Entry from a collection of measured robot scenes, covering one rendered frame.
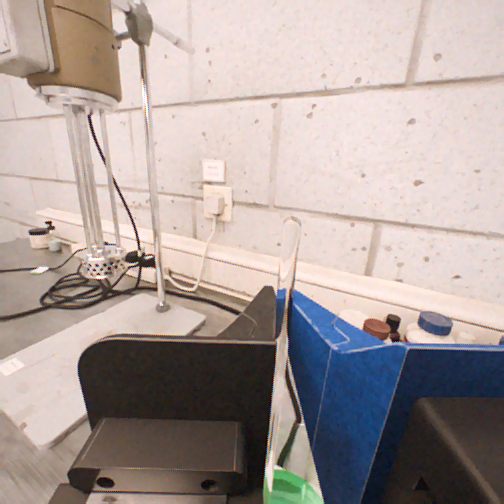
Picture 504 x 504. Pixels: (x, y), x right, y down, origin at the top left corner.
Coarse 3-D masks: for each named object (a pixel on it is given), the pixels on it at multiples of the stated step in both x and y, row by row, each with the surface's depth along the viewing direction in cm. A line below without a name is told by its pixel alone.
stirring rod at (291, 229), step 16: (288, 224) 8; (288, 240) 8; (288, 256) 8; (288, 272) 8; (288, 288) 8; (288, 304) 8; (288, 320) 9; (288, 336) 9; (272, 400) 10; (272, 416) 10; (272, 432) 10; (272, 448) 11; (272, 464) 11; (272, 480) 12
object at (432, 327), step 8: (424, 312) 37; (432, 312) 38; (424, 320) 36; (432, 320) 36; (440, 320) 36; (448, 320) 36; (408, 328) 38; (416, 328) 37; (424, 328) 36; (432, 328) 35; (440, 328) 34; (448, 328) 34; (408, 336) 37; (416, 336) 36; (424, 336) 36; (432, 336) 35; (440, 336) 35; (448, 336) 36
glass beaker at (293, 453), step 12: (288, 420) 15; (288, 432) 15; (300, 432) 14; (288, 444) 15; (300, 444) 15; (276, 456) 15; (288, 456) 15; (300, 456) 15; (276, 468) 16; (288, 468) 16; (300, 468) 15; (312, 468) 15; (312, 480) 15
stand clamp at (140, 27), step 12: (120, 0) 34; (132, 12) 35; (144, 12) 36; (132, 24) 36; (144, 24) 36; (156, 24) 39; (120, 36) 39; (132, 36) 37; (144, 36) 37; (168, 36) 41; (120, 48) 41; (180, 48) 44; (192, 48) 46
